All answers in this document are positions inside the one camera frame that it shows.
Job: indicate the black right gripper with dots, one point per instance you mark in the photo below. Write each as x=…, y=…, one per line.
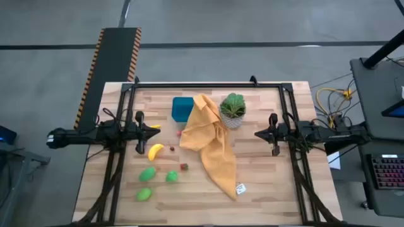
x=274, y=134

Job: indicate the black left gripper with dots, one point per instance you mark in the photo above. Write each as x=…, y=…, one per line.
x=140, y=132

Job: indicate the small yellow toy banana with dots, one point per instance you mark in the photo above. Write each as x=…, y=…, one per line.
x=155, y=126

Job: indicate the large yellow toy banana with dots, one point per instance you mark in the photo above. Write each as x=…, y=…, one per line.
x=154, y=151

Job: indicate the dark red toy cherry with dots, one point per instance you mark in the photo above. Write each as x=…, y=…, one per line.
x=172, y=148

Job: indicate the small pink toy piece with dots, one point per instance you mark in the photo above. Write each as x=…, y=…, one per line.
x=179, y=133

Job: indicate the green toy fruit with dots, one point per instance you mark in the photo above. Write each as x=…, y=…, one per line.
x=172, y=176
x=147, y=174
x=144, y=194

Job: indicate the red toy strawberry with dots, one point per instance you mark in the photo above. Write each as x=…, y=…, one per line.
x=184, y=166

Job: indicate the orange waffle cloth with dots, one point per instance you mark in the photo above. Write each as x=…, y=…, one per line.
x=208, y=135

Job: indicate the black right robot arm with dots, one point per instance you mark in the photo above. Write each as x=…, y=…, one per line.
x=331, y=134

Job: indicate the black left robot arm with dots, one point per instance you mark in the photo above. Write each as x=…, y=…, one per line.
x=79, y=136

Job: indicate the teal plastic tupperware container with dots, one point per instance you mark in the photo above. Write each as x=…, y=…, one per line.
x=181, y=108

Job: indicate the potted succulent in patterned pot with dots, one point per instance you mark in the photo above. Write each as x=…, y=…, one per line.
x=233, y=110

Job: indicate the white paper sheet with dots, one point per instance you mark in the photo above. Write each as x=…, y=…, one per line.
x=335, y=161

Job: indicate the black hazard-striped floor mat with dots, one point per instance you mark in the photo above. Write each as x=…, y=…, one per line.
x=113, y=53

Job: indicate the grey cart top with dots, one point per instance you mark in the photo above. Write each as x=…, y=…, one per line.
x=375, y=101

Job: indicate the grey keyboard desk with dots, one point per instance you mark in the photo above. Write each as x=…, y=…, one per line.
x=369, y=195

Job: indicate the black caster wheel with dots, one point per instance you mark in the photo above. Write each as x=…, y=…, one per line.
x=364, y=205

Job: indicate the grey metal stand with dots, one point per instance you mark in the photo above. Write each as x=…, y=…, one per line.
x=28, y=156

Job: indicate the backlit computer keyboard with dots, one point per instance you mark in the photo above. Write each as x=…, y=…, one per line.
x=388, y=173

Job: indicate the dark tablet with blue screen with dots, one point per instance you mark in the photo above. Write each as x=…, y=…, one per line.
x=394, y=111

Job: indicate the dark device with blue light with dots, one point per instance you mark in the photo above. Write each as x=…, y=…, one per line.
x=6, y=135

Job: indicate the black diagonal pole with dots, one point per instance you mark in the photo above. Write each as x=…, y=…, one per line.
x=383, y=50

